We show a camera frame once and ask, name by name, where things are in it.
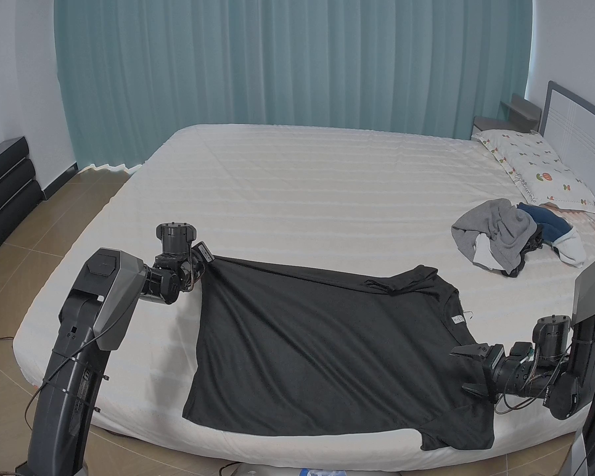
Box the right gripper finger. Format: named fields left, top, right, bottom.
left=451, top=344, right=488, bottom=364
left=460, top=383, right=495, bottom=402

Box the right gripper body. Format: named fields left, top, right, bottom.
left=481, top=344, right=525, bottom=405

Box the bed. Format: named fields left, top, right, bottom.
left=12, top=80, right=595, bottom=465

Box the grey bedside table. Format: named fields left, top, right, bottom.
left=472, top=93, right=542, bottom=141

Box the black T-shirt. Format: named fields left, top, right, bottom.
left=182, top=255, right=496, bottom=452

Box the white printed pillow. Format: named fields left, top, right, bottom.
left=477, top=129, right=595, bottom=212

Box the blue-green curtain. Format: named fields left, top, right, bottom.
left=54, top=0, right=535, bottom=172

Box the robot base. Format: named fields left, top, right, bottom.
left=230, top=461, right=352, bottom=476

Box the pile of clothes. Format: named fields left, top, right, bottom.
left=451, top=198, right=587, bottom=279

